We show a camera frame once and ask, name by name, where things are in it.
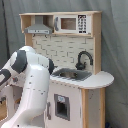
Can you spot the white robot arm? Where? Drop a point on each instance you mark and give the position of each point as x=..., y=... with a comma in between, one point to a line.
x=37, y=70

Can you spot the wooden toy kitchen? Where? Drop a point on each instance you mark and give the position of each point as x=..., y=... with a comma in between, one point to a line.
x=63, y=50

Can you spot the grey toy sink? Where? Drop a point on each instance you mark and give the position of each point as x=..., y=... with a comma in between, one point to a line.
x=72, y=74

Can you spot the black toy faucet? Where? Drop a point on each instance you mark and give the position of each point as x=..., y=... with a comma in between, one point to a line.
x=85, y=60

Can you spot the white cabinet door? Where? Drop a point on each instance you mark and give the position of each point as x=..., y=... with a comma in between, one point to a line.
x=73, y=93

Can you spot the toy microwave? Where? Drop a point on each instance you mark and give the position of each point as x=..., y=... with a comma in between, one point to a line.
x=74, y=24

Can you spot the grey ice dispenser panel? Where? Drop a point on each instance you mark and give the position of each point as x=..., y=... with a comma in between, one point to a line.
x=62, y=107

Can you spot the grey range hood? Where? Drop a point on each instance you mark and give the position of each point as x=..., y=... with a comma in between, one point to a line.
x=38, y=27

